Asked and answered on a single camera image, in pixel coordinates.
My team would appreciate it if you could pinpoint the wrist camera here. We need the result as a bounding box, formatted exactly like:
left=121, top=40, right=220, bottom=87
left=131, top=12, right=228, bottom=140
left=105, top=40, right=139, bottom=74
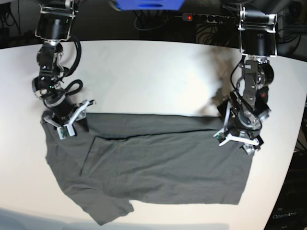
left=214, top=133, right=226, bottom=143
left=57, top=124, right=76, bottom=140

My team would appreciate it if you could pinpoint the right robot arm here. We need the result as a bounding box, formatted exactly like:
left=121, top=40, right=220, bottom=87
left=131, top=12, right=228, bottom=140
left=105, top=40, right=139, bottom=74
left=32, top=0, right=95, bottom=139

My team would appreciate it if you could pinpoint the black power strip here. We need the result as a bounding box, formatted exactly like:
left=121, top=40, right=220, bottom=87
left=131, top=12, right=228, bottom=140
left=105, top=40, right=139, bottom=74
left=181, top=13, right=236, bottom=24

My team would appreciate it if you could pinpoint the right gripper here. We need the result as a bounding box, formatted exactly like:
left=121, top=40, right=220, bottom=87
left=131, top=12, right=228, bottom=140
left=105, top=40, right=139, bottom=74
left=41, top=94, right=95, bottom=132

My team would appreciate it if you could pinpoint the dark grey T-shirt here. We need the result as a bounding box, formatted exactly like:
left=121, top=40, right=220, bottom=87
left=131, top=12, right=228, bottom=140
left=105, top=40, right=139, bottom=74
left=41, top=114, right=253, bottom=225

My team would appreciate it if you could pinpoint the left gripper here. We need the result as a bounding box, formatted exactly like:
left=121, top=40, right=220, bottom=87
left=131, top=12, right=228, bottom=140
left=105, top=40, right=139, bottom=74
left=216, top=95, right=271, bottom=153

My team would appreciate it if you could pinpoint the black OpenArm base box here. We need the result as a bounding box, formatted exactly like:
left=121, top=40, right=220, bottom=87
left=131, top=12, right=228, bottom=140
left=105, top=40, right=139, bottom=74
left=265, top=152, right=307, bottom=230

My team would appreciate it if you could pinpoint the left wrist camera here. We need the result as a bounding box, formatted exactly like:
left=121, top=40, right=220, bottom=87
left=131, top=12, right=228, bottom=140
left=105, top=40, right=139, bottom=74
left=214, top=133, right=226, bottom=143

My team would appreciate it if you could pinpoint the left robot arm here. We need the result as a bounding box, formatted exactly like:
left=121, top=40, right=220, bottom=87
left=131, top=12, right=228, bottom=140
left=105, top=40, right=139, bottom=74
left=214, top=0, right=278, bottom=155

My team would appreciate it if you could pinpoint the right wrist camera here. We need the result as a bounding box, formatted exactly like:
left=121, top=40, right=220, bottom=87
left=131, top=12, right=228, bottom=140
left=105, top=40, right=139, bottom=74
left=57, top=124, right=76, bottom=140

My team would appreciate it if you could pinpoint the blue plastic bin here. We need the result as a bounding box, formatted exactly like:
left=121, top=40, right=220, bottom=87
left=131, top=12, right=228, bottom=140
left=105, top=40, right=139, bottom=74
left=116, top=0, right=185, bottom=11

